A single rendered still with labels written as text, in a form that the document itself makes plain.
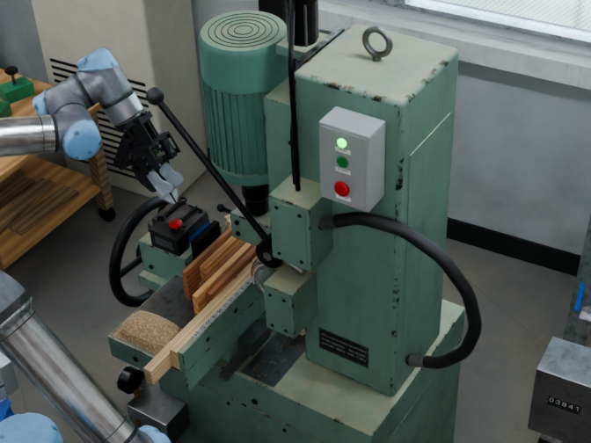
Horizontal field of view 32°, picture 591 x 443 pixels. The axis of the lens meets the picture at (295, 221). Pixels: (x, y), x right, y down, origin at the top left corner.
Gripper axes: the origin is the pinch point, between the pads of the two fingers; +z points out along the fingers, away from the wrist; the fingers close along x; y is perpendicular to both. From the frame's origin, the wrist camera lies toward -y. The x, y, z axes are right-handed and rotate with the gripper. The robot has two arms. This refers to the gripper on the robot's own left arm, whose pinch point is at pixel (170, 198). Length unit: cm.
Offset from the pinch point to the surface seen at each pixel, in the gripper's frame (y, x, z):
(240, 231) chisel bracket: 10.3, 4.1, 12.9
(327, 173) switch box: 55, -9, -2
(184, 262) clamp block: -2.4, -3.9, 14.1
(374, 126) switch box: 66, -5, -7
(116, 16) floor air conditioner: -111, 102, -29
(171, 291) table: -5.3, -9.0, 18.1
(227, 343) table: 8.4, -12.8, 30.3
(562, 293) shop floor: -12, 132, 121
